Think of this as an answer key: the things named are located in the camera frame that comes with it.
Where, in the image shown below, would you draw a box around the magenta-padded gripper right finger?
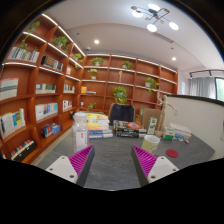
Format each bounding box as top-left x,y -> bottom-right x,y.
130,145 -> 180,188

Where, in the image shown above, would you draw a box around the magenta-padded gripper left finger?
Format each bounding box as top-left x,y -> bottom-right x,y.
45,144 -> 96,188

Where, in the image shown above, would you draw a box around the flat round red coaster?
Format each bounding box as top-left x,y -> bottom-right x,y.
165,148 -> 180,159

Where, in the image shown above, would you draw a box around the yellow striped mug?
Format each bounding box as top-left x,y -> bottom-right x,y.
140,134 -> 161,155

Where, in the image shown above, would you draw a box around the green and white box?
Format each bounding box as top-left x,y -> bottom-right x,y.
162,127 -> 177,141

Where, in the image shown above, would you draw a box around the green and white carton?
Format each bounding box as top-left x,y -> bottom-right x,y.
146,116 -> 158,136

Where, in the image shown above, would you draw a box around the stack of dark books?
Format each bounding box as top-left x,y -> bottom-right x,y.
113,119 -> 148,139

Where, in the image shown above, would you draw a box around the stack of colourful books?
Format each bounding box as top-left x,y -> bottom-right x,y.
85,112 -> 114,139

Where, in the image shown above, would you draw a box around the brown chair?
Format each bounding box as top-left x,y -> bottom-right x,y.
141,108 -> 163,131

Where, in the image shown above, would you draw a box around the wooden shelf unit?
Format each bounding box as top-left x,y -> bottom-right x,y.
0,13 -> 179,164

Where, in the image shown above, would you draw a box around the chair with dark jacket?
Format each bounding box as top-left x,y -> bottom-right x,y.
108,103 -> 136,127

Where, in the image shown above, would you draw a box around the grey curtain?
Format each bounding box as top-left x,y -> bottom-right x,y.
188,77 -> 218,100

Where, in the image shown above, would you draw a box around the window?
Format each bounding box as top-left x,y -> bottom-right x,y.
214,77 -> 224,103

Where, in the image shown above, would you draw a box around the recessed ceiling spotlights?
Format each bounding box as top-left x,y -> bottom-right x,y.
93,38 -> 178,62

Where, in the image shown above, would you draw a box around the multi-bulb ceiling lamp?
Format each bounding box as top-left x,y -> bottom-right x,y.
130,3 -> 180,33

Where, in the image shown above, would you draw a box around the black ceiling track rail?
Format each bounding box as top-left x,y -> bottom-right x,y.
188,68 -> 224,79

